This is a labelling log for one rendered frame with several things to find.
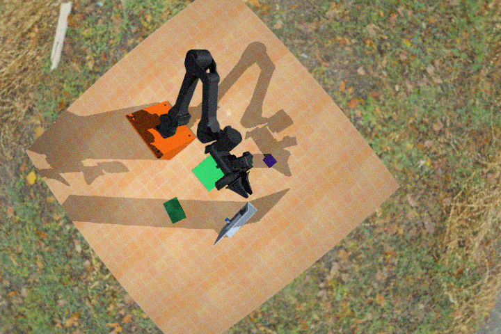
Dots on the purple square block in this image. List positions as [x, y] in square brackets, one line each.
[269, 160]

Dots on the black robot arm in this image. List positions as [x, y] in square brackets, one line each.
[196, 63]

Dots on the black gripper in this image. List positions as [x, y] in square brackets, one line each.
[237, 181]

